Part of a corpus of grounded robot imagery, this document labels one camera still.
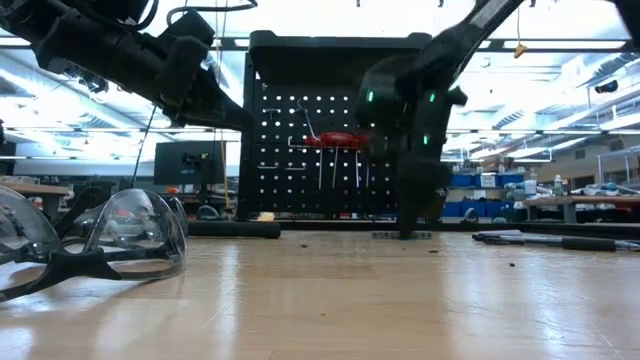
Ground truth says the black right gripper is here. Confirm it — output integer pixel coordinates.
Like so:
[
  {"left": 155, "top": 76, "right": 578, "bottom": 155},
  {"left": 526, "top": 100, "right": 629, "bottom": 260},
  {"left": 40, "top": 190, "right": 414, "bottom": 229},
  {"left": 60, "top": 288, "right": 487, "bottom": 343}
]
[{"left": 354, "top": 57, "right": 469, "bottom": 239}]

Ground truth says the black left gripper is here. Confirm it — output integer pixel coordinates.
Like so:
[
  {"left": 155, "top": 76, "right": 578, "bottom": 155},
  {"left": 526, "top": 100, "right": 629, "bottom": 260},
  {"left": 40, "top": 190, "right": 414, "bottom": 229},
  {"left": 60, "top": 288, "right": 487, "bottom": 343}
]
[{"left": 159, "top": 37, "right": 255, "bottom": 133}]

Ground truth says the lilac pen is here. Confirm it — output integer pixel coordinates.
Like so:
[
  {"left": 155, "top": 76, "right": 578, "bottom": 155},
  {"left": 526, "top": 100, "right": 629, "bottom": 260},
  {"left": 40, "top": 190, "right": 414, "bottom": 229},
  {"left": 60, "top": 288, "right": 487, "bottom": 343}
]
[{"left": 472, "top": 228, "right": 525, "bottom": 238}]

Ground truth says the black ballpoint pen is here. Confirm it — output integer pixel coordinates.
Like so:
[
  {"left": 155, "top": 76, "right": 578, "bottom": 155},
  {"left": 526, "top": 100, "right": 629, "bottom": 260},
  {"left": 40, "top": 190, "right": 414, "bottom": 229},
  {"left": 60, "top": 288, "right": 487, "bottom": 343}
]
[
  {"left": 472, "top": 232, "right": 640, "bottom": 253},
  {"left": 479, "top": 233, "right": 569, "bottom": 247}
]

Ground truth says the claw hammer black grip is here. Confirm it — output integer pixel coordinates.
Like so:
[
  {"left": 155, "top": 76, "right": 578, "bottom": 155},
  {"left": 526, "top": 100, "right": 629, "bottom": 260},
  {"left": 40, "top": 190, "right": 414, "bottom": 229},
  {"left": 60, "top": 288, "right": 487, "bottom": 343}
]
[{"left": 187, "top": 219, "right": 282, "bottom": 239}]

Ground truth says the U-shaped metal peg hook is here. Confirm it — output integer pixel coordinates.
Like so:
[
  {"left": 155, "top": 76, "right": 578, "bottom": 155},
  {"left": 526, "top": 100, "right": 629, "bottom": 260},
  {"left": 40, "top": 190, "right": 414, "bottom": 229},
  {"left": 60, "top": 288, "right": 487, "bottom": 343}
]
[
  {"left": 284, "top": 98, "right": 317, "bottom": 171},
  {"left": 257, "top": 107, "right": 281, "bottom": 171}
]

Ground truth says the long metal peg hook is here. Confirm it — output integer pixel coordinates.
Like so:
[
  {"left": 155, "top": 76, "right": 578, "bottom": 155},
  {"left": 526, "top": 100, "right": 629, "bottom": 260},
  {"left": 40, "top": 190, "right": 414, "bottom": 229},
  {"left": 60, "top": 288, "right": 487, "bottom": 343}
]
[{"left": 286, "top": 134, "right": 321, "bottom": 150}]

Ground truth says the black computer monitor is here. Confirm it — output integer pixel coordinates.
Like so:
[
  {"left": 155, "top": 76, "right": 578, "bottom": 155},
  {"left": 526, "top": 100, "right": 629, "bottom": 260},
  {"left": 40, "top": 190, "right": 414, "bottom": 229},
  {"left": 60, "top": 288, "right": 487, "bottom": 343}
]
[{"left": 153, "top": 140, "right": 227, "bottom": 187}]

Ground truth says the black pegboard tool cart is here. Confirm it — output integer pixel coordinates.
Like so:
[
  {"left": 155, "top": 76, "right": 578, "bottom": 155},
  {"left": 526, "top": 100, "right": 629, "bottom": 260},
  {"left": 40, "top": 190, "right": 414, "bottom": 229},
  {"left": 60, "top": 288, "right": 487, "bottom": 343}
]
[{"left": 237, "top": 29, "right": 436, "bottom": 224}]

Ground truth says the black ceiling device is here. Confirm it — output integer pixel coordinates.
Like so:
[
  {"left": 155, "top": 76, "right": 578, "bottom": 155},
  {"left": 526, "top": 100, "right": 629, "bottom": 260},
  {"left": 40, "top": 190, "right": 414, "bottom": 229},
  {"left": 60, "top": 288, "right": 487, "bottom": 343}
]
[{"left": 62, "top": 62, "right": 110, "bottom": 95}]

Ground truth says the wooden workbench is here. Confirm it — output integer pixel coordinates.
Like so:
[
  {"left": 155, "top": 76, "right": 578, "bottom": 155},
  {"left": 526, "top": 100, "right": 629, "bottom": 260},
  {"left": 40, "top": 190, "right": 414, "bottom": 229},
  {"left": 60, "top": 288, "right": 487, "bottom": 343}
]
[{"left": 522, "top": 193, "right": 640, "bottom": 225}]

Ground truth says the wooden side table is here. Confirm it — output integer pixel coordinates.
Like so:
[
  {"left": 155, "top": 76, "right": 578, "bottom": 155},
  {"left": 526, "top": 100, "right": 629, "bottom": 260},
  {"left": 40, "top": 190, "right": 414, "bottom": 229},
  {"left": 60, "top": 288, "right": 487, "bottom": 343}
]
[{"left": 0, "top": 179, "right": 71, "bottom": 217}]

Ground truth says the black mounted device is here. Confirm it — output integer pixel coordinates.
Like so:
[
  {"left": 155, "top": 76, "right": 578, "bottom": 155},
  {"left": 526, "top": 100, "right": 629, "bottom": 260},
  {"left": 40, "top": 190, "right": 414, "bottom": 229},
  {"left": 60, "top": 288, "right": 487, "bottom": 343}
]
[{"left": 593, "top": 78, "right": 620, "bottom": 96}]

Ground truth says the black aluminium table frame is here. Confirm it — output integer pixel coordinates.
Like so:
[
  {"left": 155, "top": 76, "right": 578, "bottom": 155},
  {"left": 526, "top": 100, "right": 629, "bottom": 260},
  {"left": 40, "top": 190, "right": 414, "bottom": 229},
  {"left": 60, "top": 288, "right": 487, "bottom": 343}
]
[{"left": 277, "top": 217, "right": 640, "bottom": 241}]

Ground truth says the clear safety glasses black frame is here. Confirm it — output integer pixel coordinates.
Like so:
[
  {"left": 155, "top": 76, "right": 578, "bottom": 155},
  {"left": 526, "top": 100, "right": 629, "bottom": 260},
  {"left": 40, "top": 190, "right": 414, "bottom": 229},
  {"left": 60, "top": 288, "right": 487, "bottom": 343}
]
[
  {"left": 54, "top": 184, "right": 190, "bottom": 239},
  {"left": 0, "top": 182, "right": 187, "bottom": 304}
]

